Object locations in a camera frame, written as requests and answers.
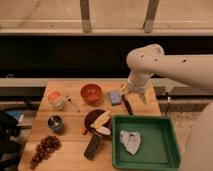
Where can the blue metal cup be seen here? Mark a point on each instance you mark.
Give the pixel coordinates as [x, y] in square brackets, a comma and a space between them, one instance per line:
[55, 123]

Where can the black marker pen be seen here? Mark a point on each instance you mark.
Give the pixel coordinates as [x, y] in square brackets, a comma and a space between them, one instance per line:
[127, 105]

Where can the red bowl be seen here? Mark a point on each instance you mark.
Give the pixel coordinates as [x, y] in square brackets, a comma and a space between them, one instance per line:
[91, 93]

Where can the white cup with orange lid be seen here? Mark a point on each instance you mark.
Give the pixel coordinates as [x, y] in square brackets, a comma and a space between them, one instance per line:
[56, 99]

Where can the black eraser block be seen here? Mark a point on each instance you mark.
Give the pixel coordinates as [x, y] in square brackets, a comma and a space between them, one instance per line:
[92, 147]

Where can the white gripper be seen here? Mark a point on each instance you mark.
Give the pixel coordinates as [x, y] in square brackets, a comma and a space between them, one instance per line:
[137, 83]

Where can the bunch of red grapes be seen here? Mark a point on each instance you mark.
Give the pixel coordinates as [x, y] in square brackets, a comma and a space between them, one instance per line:
[43, 150]

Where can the green plastic tray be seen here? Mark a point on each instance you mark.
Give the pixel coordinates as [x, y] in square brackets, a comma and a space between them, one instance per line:
[158, 150]

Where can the blue sponge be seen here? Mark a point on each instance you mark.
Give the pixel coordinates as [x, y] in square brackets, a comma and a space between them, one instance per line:
[114, 98]

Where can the orange carrot piece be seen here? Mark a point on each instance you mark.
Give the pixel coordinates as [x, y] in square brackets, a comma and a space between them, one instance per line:
[83, 130]

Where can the crumpled white cloth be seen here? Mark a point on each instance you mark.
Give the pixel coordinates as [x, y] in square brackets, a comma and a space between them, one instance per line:
[131, 141]

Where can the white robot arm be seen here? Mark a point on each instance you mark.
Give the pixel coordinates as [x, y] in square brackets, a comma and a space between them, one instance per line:
[192, 70]

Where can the metal spoon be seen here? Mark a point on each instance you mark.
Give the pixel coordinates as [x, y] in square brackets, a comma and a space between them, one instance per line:
[69, 99]

